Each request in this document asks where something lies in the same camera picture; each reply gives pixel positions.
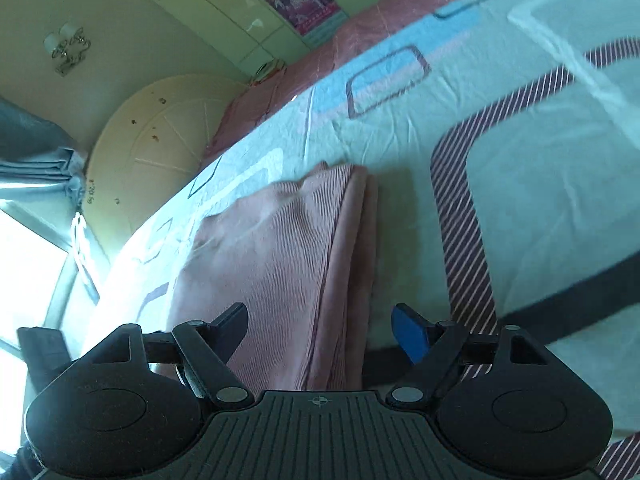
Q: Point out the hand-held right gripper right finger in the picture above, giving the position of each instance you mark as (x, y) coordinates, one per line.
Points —
(410, 332)

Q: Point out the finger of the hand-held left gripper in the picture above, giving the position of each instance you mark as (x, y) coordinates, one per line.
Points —
(42, 355)

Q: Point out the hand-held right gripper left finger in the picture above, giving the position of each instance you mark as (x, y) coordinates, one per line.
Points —
(232, 327)

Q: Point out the pink ribbed shirt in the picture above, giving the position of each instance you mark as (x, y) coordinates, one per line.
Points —
(280, 270)

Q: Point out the window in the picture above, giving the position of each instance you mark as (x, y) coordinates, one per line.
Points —
(25, 270)

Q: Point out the cream round headboard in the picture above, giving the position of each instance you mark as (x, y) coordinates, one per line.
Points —
(160, 150)

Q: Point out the patterned light green blanket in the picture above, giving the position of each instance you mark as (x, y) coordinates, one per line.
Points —
(500, 160)

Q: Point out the blue-grey curtain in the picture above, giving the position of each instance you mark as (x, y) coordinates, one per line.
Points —
(40, 150)

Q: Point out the stack of books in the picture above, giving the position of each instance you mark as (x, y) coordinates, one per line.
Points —
(270, 71)

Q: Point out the cream wardrobe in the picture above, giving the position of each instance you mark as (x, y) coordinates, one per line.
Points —
(210, 5)

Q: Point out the wall lamp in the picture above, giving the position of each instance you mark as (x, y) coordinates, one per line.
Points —
(66, 48)

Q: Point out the wall poster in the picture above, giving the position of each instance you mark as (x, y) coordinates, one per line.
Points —
(307, 2)

